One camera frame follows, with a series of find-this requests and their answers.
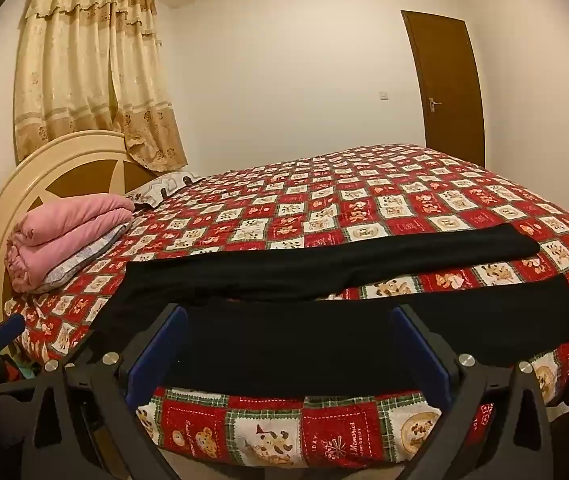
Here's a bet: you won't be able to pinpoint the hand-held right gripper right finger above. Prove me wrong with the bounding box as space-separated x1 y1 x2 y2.
389 304 551 480

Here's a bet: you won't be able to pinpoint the brown wooden door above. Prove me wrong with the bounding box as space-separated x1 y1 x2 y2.
401 10 486 169

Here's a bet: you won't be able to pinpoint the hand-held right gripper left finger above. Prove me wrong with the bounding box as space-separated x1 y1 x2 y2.
21 304 188 480

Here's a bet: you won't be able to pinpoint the patterned white pillow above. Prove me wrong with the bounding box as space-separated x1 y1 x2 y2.
124 171 204 209

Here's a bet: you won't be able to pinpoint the cream wooden headboard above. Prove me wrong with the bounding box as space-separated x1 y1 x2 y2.
0 130 158 333

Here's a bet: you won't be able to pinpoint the black pants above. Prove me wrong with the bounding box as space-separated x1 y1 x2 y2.
89 224 569 399

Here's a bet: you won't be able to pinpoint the red printed bedspread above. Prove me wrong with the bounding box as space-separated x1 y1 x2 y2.
4 143 569 472

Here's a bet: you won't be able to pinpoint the folded pink blanket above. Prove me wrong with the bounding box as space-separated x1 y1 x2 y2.
4 193 136 295

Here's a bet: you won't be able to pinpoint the beige floral curtain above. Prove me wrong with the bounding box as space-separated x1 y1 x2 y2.
13 0 188 174

